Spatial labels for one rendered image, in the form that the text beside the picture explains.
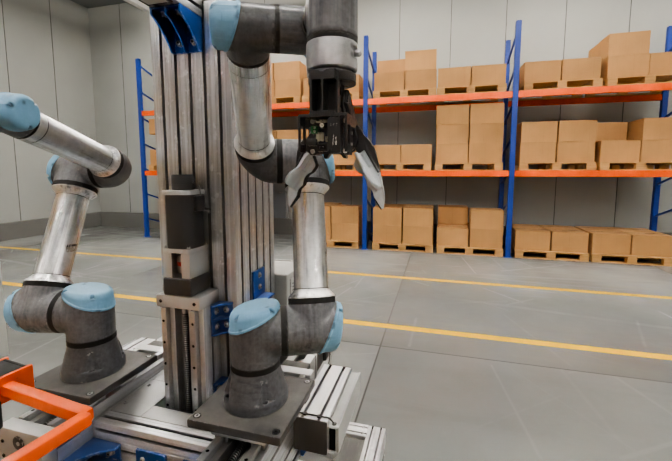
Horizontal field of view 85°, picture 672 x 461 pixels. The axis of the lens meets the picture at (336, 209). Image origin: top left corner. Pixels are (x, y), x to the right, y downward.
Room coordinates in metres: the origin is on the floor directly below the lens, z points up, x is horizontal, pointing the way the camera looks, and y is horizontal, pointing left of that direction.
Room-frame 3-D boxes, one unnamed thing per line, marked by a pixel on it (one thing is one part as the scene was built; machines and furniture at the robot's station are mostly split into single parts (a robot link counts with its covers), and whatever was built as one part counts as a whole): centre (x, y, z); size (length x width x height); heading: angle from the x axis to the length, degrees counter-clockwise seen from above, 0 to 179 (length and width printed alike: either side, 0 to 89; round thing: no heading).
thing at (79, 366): (0.96, 0.67, 1.09); 0.15 x 0.15 x 0.10
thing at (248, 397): (0.83, 0.19, 1.09); 0.15 x 0.15 x 0.10
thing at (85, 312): (0.96, 0.68, 1.20); 0.13 x 0.12 x 0.14; 87
